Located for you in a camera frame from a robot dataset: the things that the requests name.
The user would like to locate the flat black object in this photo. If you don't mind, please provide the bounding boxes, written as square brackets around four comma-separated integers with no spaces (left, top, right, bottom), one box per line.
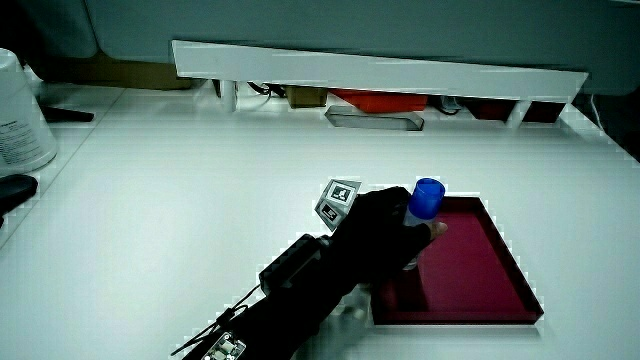
[39,105,96,124]

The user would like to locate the white desk shelf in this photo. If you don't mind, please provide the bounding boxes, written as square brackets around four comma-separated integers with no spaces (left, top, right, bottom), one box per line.
[171,39,590,126]

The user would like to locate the black cables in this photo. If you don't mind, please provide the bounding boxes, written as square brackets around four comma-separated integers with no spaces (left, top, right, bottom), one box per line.
[246,81,287,100]

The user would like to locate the clear glue bottle blue cap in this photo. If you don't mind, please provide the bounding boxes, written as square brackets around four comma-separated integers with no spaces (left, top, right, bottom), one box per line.
[402,177,447,272]

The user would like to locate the olive brown box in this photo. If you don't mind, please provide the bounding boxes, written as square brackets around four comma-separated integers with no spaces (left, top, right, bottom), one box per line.
[285,85,329,110]

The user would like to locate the person's left hand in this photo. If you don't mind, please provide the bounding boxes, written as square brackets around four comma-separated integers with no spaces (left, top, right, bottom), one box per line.
[314,178,449,287]

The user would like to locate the dark red rectangular plate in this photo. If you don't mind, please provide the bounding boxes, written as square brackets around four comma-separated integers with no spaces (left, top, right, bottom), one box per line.
[370,195,545,327]

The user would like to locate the grey partition panel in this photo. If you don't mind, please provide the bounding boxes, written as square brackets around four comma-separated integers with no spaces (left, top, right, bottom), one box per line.
[83,0,640,97]

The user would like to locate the person's left forearm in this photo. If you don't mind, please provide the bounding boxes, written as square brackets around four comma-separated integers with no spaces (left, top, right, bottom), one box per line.
[182,233,362,360]

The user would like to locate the white cylindrical container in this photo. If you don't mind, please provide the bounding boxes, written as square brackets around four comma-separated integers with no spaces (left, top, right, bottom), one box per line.
[0,47,59,177]

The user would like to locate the brown cardboard box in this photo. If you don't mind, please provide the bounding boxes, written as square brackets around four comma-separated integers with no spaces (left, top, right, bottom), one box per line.
[47,52,195,92]

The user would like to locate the black rounded object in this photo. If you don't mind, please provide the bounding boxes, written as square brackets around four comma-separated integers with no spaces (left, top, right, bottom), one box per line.
[0,173,40,229]

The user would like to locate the thin black glove cable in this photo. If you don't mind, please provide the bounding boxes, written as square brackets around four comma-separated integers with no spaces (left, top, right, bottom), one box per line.
[170,284,263,357]

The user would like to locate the dark red box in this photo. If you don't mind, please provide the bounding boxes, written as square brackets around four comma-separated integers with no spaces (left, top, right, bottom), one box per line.
[521,101,567,125]
[460,97,517,123]

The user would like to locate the orange-red box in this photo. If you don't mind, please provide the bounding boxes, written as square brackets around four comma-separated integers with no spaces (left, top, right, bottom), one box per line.
[329,88,430,114]

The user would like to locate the small green circuit board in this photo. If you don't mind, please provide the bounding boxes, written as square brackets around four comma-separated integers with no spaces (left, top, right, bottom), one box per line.
[200,331,247,360]

